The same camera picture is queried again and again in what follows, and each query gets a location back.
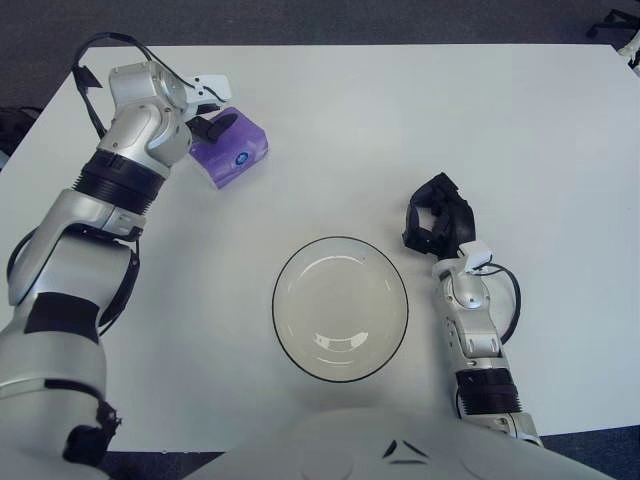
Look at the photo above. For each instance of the black bag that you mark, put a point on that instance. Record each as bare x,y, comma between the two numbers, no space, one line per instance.
20,122

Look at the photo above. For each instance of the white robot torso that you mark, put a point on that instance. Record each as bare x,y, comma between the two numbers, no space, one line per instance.
325,450

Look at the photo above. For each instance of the pale grey floor object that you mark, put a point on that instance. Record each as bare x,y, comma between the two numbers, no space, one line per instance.
4,160

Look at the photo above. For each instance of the white plate black rim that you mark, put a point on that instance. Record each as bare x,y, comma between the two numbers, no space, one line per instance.
340,300

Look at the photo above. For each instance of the purple tissue paper pack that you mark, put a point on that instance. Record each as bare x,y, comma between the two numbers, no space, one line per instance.
250,140

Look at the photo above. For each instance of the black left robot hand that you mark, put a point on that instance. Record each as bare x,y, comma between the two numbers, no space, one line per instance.
215,127

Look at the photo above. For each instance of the black office chair base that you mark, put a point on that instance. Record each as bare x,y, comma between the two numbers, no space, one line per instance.
612,22

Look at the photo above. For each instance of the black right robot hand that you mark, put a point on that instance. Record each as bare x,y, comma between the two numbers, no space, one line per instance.
462,220

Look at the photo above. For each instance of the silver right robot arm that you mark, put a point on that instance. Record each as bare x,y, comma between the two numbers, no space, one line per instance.
475,345

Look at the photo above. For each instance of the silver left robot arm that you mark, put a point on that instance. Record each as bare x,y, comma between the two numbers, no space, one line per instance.
65,260

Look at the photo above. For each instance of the adjacent white table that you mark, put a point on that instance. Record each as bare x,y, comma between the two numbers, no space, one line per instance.
636,70

